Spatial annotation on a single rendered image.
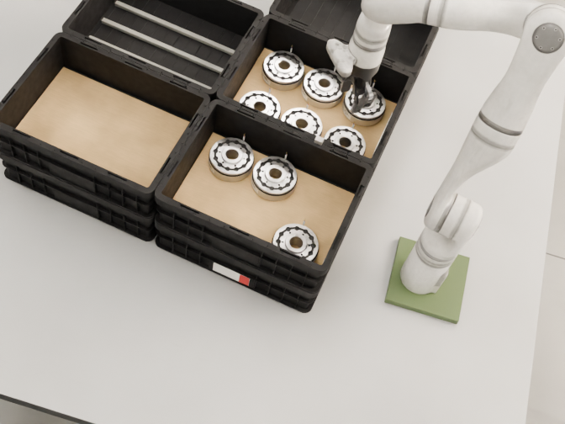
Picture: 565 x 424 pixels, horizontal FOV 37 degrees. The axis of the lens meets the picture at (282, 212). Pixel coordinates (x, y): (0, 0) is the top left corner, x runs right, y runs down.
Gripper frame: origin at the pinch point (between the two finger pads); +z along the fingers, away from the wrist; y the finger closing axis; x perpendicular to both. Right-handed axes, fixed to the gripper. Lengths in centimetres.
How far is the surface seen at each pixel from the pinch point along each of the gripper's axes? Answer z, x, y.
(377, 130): 17.0, -11.1, 0.0
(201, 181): 17.0, 34.8, -1.6
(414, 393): 30, 4, -60
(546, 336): 100, -75, -42
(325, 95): 13.8, -1.2, 11.3
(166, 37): 17, 29, 42
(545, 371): 100, -68, -53
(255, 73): 17.0, 11.9, 24.6
